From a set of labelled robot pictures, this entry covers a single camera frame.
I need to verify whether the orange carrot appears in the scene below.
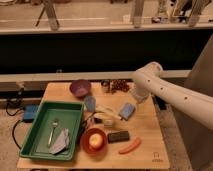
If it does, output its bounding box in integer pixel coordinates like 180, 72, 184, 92
118, 137, 142, 154

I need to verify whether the green plastic tray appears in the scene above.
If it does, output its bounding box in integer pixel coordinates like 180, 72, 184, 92
20, 101, 84, 161

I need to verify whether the yellow apple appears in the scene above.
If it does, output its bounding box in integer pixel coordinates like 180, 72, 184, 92
89, 134, 103, 149

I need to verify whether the blue box on floor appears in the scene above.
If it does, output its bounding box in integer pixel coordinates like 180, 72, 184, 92
23, 105, 38, 122

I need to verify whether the metal fork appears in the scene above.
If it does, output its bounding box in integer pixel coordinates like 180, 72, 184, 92
48, 119, 59, 147

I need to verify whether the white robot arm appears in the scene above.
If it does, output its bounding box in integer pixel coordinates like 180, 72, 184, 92
130, 62, 213, 130

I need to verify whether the purple bowl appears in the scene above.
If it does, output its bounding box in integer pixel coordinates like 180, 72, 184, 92
70, 79, 91, 98

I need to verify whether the black cable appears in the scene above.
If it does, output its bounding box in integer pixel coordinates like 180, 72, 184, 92
5, 96, 26, 150

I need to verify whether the yellow banana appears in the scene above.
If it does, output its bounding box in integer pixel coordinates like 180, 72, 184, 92
95, 106, 121, 120

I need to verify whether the grey cloth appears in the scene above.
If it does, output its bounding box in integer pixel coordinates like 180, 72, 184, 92
49, 128, 69, 155

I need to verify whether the blue sponge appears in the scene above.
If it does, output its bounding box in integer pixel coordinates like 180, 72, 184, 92
119, 103, 135, 120

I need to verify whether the black rectangular block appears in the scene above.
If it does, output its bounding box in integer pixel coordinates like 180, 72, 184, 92
107, 131, 130, 143

